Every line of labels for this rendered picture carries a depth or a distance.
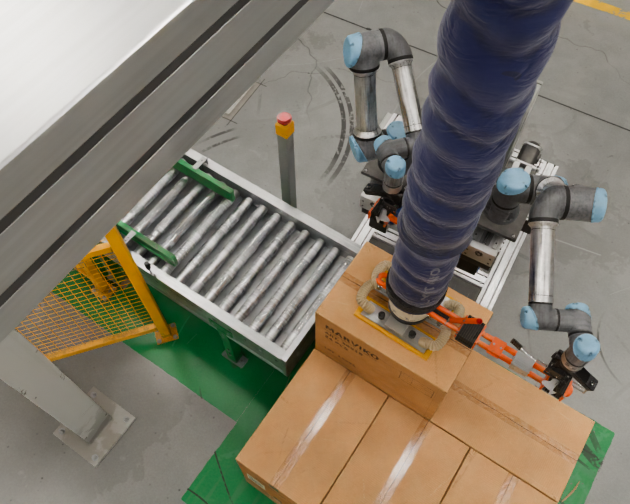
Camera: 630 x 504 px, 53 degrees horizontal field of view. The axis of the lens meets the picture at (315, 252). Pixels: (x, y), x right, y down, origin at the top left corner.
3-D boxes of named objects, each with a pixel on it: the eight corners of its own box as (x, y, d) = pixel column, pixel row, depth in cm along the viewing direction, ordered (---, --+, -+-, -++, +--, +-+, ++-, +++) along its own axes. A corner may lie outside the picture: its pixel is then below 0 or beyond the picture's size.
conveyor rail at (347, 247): (37, 85, 387) (24, 61, 371) (43, 80, 389) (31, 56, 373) (355, 272, 324) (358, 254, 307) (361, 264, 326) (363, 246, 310)
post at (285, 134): (283, 234, 382) (274, 124, 295) (290, 226, 385) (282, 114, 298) (292, 239, 381) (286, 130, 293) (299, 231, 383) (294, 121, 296)
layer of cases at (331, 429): (244, 476, 300) (234, 458, 265) (355, 315, 340) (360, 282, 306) (469, 641, 267) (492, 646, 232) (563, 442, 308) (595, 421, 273)
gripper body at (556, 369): (550, 356, 223) (562, 343, 213) (573, 369, 221) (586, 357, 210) (541, 373, 220) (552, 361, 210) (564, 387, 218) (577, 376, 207)
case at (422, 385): (314, 347, 289) (314, 311, 254) (360, 282, 305) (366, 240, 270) (430, 420, 273) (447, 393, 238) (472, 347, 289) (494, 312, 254)
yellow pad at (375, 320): (352, 315, 254) (353, 310, 249) (366, 296, 258) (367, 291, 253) (426, 361, 244) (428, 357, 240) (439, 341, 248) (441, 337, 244)
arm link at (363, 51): (390, 162, 264) (388, 34, 228) (356, 170, 262) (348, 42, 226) (381, 148, 273) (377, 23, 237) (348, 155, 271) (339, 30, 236)
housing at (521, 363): (507, 367, 233) (510, 363, 229) (515, 353, 235) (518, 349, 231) (524, 378, 231) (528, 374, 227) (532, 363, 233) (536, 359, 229)
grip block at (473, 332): (452, 338, 238) (455, 332, 233) (464, 318, 242) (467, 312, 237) (472, 350, 236) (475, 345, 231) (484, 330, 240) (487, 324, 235)
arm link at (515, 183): (491, 183, 262) (499, 163, 250) (523, 185, 261) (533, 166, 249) (492, 207, 256) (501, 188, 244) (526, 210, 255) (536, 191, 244)
